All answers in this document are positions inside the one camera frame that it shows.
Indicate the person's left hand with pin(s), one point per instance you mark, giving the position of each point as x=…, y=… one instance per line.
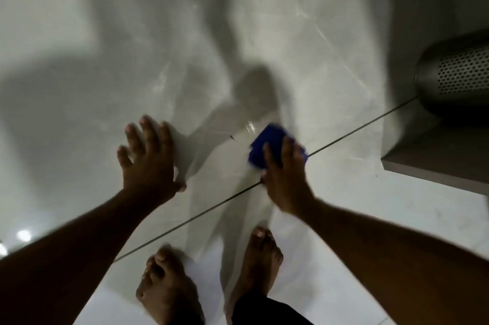
x=151, y=174

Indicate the person's right hand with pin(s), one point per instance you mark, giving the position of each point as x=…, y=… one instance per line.
x=286, y=183

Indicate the person's left little finger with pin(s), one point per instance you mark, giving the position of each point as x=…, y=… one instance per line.
x=123, y=158

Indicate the person's left middle finger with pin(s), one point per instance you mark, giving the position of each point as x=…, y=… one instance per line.
x=150, y=132

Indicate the person's left thumb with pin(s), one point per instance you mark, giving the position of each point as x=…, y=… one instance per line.
x=178, y=186

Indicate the person's right middle finger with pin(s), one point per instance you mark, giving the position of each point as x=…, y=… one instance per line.
x=287, y=151

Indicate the blue cleaning sponge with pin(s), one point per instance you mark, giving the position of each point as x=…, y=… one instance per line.
x=267, y=141

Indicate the person's right forearm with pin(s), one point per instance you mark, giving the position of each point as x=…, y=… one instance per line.
x=389, y=260

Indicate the person's left forearm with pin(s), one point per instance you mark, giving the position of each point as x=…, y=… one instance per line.
x=65, y=260

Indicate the person's left foot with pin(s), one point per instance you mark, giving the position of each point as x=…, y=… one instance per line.
x=164, y=286

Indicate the person's foot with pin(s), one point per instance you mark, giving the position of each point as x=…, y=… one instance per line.
x=164, y=286
x=256, y=263

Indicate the person's right foot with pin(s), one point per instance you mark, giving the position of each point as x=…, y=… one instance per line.
x=256, y=263

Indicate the grey ledge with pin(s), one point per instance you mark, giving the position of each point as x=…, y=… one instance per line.
x=439, y=156

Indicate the black trousers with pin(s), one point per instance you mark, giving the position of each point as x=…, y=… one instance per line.
x=267, y=313

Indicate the perforated metal bin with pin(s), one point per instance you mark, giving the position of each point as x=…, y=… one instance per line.
x=454, y=72

